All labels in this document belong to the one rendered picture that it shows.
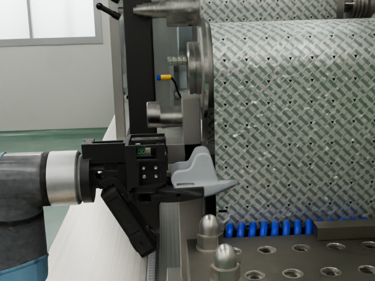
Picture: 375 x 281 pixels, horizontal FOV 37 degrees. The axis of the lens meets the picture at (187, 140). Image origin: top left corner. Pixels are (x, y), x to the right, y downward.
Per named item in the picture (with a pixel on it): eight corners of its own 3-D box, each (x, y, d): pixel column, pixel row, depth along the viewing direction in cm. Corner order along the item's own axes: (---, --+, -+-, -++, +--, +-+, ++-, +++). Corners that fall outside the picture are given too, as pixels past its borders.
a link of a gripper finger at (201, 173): (239, 154, 73) (169, 156, 73) (240, 196, 75) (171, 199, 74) (237, 148, 76) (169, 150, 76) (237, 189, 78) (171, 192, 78)
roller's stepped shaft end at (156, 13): (134, 19, 104) (133, 1, 103) (166, 18, 104) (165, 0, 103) (133, 19, 101) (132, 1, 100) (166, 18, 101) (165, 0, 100)
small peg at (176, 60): (167, 59, 79) (167, 53, 78) (187, 58, 79) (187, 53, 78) (167, 67, 78) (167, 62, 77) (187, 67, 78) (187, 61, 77)
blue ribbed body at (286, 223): (222, 241, 79) (222, 218, 78) (371, 235, 80) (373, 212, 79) (225, 252, 76) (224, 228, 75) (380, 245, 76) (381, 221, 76)
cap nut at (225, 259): (208, 274, 65) (207, 238, 64) (239, 273, 65) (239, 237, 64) (210, 289, 61) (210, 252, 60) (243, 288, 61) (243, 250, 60)
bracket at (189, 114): (164, 274, 93) (157, 94, 87) (202, 272, 94) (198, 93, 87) (164, 289, 89) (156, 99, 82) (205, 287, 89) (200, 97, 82)
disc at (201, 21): (199, 110, 89) (196, 15, 85) (202, 109, 89) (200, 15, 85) (205, 128, 74) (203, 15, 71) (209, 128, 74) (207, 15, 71)
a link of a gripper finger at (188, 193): (204, 190, 73) (137, 192, 73) (204, 201, 73) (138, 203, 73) (202, 179, 77) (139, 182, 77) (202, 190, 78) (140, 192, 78)
